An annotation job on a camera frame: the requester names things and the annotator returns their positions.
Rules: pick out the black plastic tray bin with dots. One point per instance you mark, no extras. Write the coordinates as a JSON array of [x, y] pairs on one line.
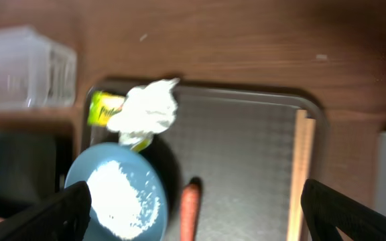
[[33, 166]]

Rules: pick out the dark blue plate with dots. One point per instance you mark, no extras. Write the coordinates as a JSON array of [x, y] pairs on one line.
[[141, 175]]

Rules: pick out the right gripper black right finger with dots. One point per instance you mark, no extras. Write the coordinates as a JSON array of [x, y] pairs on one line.
[[328, 212]]

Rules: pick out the brown serving tray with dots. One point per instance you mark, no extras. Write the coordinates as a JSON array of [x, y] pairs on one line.
[[238, 145]]

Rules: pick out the white rice pile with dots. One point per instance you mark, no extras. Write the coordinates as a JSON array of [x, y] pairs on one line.
[[119, 207]]

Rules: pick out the orange carrot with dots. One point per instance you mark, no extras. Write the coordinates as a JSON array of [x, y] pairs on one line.
[[189, 208]]

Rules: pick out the clear plastic storage bin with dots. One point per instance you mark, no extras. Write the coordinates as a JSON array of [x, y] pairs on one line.
[[35, 71]]

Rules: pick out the yellow green snack wrapper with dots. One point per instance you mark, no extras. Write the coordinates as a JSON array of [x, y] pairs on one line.
[[103, 106]]

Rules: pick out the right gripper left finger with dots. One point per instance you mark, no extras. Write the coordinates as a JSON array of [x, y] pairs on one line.
[[63, 216]]

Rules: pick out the wooden chopstick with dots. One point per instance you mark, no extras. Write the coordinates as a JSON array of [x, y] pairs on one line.
[[309, 130], [295, 214]]

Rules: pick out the crumpled white paper napkin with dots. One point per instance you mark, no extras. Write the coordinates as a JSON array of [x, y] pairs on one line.
[[146, 111]]

